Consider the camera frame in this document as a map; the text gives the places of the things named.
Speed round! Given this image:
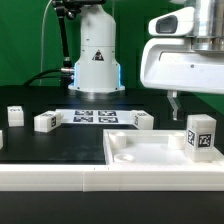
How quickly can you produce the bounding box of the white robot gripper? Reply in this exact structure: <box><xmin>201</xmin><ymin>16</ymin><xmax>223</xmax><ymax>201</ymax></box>
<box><xmin>140</xmin><ymin>38</ymin><xmax>224</xmax><ymax>121</ymax></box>

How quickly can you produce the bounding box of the white square tabletop part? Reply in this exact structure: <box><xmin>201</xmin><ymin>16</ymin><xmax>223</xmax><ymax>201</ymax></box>
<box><xmin>103</xmin><ymin>129</ymin><xmax>224</xmax><ymax>166</ymax></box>

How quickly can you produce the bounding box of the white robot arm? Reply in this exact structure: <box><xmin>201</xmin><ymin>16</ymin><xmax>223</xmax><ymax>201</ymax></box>
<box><xmin>69</xmin><ymin>0</ymin><xmax>224</xmax><ymax>120</ymax></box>

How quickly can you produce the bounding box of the sheet with black markers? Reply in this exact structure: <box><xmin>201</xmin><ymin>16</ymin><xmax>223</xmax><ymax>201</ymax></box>
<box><xmin>57</xmin><ymin>109</ymin><xmax>132</xmax><ymax>125</ymax></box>

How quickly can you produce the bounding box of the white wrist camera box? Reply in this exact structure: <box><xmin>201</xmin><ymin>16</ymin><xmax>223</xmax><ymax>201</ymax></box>
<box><xmin>148</xmin><ymin>7</ymin><xmax>195</xmax><ymax>36</ymax></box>

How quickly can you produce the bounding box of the black cable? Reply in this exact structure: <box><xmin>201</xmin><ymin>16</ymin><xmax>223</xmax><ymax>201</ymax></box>
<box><xmin>22</xmin><ymin>68</ymin><xmax>74</xmax><ymax>87</ymax></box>

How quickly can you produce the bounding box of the white fence wall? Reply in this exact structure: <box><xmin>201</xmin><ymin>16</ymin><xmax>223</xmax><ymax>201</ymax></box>
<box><xmin>0</xmin><ymin>153</ymin><xmax>224</xmax><ymax>192</ymax></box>

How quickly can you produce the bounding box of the black camera stand pole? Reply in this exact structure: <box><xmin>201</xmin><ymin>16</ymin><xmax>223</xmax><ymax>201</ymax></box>
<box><xmin>51</xmin><ymin>0</ymin><xmax>81</xmax><ymax>84</ymax></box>

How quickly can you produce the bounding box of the white cable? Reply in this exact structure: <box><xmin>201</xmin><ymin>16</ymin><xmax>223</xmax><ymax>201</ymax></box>
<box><xmin>39</xmin><ymin>0</ymin><xmax>54</xmax><ymax>87</ymax></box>

